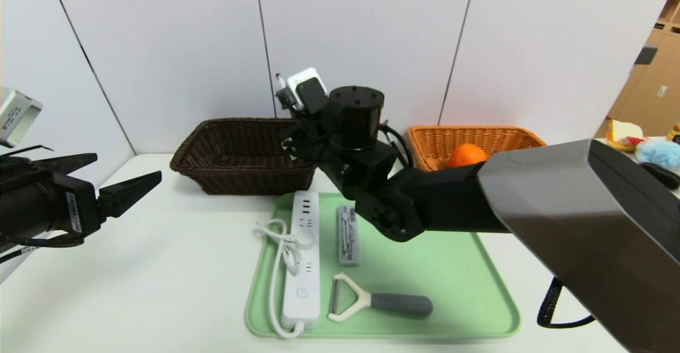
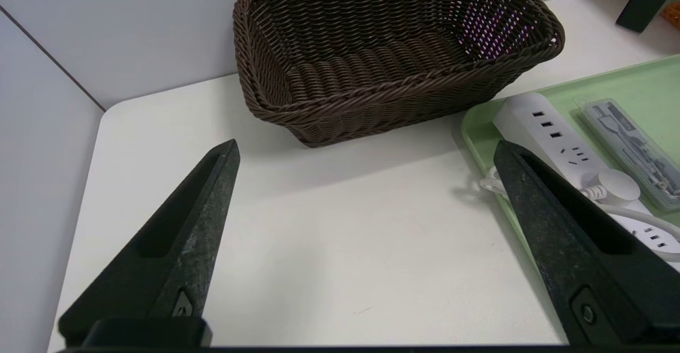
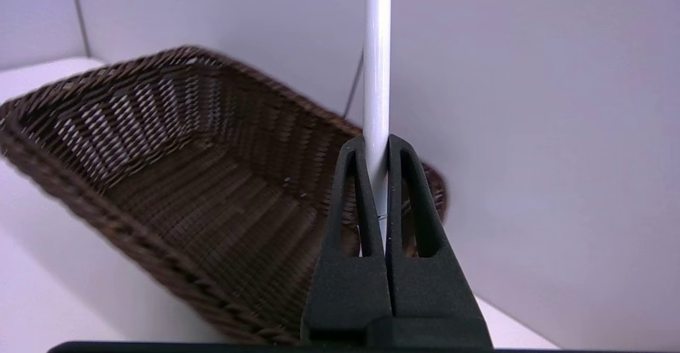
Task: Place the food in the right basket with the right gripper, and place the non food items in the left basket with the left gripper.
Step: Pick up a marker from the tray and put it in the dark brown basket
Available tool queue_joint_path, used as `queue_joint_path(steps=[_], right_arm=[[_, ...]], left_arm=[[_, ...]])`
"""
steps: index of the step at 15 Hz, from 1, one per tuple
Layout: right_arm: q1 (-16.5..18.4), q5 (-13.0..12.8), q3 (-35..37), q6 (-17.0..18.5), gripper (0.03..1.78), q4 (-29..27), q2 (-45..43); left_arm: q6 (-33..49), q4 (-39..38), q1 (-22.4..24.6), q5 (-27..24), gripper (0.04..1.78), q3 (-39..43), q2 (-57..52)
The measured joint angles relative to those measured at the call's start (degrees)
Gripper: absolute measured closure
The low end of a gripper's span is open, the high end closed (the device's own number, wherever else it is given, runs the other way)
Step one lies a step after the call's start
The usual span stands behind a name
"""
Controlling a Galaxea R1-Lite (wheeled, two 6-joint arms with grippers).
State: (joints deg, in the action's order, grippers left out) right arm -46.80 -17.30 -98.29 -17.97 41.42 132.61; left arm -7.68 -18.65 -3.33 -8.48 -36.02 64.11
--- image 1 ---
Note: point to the dark grey cabinet plate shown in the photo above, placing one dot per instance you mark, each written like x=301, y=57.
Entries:
x=644, y=55

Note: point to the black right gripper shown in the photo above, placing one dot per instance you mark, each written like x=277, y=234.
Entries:
x=308, y=137

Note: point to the yellow brown toy figure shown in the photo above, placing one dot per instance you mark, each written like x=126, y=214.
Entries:
x=677, y=132

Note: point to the grey clear compass case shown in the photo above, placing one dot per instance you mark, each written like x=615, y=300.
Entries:
x=346, y=241

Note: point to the pale yellow bread slice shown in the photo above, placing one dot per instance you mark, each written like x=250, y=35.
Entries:
x=624, y=129

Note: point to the blue fluffy bath sponge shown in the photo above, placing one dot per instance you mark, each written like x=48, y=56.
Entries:
x=659, y=153

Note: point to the black brush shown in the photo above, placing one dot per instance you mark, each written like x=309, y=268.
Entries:
x=661, y=175

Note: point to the orange fruit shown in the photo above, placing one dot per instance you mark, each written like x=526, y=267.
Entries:
x=467, y=156

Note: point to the small yellow wicker basket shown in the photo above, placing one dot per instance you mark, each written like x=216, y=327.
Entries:
x=616, y=147

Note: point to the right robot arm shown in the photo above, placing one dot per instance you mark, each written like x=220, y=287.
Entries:
x=584, y=220

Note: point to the small red packet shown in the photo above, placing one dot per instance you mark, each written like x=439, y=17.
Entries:
x=632, y=141

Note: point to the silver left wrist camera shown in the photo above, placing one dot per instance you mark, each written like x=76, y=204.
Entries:
x=16, y=116

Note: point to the orange wicker basket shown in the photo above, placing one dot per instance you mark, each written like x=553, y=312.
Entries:
x=425, y=148

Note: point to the white side table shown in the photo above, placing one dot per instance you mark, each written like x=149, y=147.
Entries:
x=629, y=157

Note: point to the light green plastic tray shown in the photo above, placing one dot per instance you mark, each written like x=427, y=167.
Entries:
x=451, y=289

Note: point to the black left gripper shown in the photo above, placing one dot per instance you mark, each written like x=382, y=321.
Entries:
x=76, y=208

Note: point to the light wooden cabinet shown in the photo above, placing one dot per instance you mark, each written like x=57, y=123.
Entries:
x=645, y=108

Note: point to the dark brown wicker basket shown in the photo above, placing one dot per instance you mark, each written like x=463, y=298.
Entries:
x=239, y=183

